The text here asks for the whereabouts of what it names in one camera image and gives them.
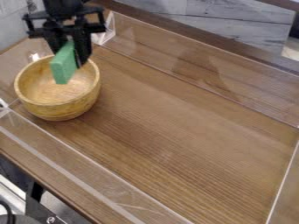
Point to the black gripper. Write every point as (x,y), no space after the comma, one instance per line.
(55,27)

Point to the green rectangular block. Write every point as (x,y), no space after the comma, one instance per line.
(63,64)

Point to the brown wooden bowl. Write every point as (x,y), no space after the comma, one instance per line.
(51,101)

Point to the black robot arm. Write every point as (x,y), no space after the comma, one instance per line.
(64,7)

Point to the black table leg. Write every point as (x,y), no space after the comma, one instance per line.
(36,191)

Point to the clear acrylic corner bracket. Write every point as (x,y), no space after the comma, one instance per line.
(103,37)

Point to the clear acrylic barrier wall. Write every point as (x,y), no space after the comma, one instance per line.
(188,143)

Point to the black table clamp mount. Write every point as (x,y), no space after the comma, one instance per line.
(40,213)

